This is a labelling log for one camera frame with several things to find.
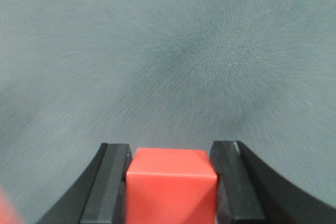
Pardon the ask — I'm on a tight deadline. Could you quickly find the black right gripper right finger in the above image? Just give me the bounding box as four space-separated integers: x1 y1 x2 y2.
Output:
209 141 335 223

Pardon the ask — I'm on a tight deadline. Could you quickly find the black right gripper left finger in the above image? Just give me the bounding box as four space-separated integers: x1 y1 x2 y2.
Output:
39 143 132 223

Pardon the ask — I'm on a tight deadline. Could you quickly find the red magnetic cube block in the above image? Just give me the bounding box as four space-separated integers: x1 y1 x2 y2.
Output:
125 148 218 223

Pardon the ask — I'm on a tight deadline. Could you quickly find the dark grey table mat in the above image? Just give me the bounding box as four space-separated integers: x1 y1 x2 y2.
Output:
1 0 335 223

